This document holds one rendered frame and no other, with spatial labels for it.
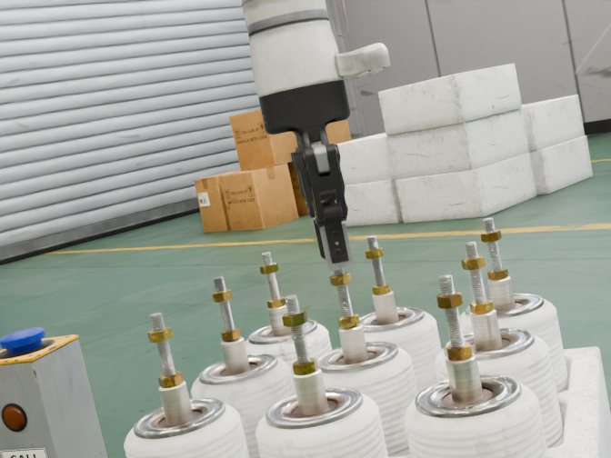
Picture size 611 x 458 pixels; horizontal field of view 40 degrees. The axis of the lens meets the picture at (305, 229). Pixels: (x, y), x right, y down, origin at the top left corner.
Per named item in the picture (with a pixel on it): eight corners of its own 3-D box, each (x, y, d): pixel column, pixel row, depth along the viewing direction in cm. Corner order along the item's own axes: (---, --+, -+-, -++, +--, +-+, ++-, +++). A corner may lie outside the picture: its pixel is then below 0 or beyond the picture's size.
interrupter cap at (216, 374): (186, 381, 80) (185, 373, 80) (254, 355, 84) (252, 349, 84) (223, 393, 74) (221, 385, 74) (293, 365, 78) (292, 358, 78)
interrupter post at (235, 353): (222, 375, 79) (215, 343, 79) (244, 367, 81) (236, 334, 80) (234, 379, 77) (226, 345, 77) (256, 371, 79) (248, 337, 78)
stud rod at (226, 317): (229, 354, 79) (212, 278, 78) (239, 352, 79) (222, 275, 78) (231, 357, 78) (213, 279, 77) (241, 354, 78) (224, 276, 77)
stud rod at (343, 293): (353, 339, 75) (336, 258, 74) (361, 340, 74) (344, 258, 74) (345, 343, 75) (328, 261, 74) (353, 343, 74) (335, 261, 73)
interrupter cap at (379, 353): (414, 347, 76) (412, 340, 75) (372, 377, 69) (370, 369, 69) (344, 348, 80) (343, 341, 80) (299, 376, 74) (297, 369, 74)
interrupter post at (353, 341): (375, 357, 75) (368, 322, 75) (362, 366, 73) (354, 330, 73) (353, 357, 76) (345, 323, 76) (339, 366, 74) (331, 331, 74)
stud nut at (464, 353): (442, 361, 59) (440, 350, 59) (452, 353, 60) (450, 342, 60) (468, 361, 58) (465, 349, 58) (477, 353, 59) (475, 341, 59)
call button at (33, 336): (30, 359, 75) (25, 337, 75) (-6, 363, 76) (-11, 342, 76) (57, 345, 79) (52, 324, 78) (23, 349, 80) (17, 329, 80)
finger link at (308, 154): (301, 148, 67) (315, 216, 69) (304, 154, 65) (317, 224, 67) (334, 141, 67) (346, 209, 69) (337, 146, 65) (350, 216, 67)
